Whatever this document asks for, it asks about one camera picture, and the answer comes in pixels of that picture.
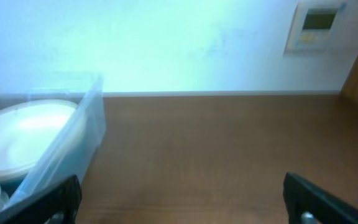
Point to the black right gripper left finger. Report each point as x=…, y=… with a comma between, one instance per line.
x=57, y=203

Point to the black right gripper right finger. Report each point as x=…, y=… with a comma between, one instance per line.
x=305, y=202

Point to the dark blue bowl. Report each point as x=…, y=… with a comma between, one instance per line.
x=10, y=186

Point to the cream bowl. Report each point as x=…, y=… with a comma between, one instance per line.
x=26, y=132

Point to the clear plastic storage container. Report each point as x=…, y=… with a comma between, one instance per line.
x=73, y=149

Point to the white wall control panel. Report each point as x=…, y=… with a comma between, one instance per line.
x=313, y=25

